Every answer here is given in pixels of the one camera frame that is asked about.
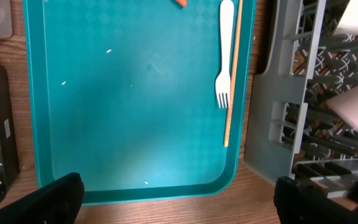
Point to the wooden chopstick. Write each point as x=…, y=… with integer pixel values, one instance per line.
x=235, y=58

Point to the orange carrot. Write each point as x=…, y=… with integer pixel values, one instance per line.
x=182, y=3

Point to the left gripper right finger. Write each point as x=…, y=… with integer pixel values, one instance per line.
x=296, y=203

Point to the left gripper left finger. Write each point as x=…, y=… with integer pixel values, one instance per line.
x=57, y=202

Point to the white plastic fork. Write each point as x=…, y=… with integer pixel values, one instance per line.
x=223, y=80

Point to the teal serving tray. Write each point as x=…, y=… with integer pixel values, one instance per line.
x=123, y=93

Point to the grey dishwasher rack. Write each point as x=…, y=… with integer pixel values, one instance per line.
x=292, y=130

